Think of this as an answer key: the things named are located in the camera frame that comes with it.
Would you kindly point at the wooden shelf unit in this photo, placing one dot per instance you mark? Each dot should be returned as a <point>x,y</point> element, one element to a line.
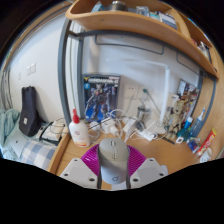
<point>133,21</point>

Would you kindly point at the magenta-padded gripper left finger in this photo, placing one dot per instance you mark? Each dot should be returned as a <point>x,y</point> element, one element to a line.
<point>77,170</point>

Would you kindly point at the grey metal bed frame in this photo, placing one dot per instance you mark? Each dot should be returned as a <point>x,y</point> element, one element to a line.
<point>62,66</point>

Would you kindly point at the teal round container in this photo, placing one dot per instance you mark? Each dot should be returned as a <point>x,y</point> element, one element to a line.
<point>183,135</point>

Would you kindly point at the white charger block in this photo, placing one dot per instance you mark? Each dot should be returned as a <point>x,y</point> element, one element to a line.
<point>129,128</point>
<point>108,126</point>

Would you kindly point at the black bag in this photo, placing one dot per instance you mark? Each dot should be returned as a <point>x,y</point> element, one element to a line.
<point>29,113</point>

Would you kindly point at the white red-pump lotion bottle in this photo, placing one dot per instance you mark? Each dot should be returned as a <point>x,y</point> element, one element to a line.
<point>80,133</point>

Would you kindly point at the white light switch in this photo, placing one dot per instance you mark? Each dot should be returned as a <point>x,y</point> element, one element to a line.
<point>31,69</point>

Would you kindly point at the robot model kit box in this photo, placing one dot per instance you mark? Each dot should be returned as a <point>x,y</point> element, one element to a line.
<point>101,98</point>

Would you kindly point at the colourful printed box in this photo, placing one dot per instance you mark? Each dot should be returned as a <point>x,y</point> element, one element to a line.
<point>188,91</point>

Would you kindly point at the white power strip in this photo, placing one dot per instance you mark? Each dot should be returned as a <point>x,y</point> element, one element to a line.
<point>148,135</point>

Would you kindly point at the white wall outlet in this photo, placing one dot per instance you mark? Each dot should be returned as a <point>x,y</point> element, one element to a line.
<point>130,91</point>

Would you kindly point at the grey and white computer mouse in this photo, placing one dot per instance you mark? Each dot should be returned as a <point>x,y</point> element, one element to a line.
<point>114,157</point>

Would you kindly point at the teal blanket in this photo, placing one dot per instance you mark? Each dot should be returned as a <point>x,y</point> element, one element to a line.
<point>8,133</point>

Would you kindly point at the blue plaid bedding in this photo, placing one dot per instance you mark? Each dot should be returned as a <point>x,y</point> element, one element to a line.
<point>38,153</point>

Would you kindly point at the red chip can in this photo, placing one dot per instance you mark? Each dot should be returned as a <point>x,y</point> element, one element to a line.
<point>206,142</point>

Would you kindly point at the metal cup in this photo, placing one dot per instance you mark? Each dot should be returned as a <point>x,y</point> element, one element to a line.
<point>143,114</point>

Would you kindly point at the blue spray bottle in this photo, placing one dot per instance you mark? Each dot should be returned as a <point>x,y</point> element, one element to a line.
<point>197,125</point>

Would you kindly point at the white desk lamp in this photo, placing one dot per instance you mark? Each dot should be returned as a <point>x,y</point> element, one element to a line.
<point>166,96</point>

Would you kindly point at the white mug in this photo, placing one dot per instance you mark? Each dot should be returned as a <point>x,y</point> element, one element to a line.
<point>206,156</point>

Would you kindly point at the beige robot figurine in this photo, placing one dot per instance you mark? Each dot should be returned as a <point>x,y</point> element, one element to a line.
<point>176,116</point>

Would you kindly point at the blue tube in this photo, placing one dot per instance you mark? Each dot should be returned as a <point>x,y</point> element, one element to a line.
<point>188,124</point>

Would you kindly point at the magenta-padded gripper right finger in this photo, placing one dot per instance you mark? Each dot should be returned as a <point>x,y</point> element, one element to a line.
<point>149,170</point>

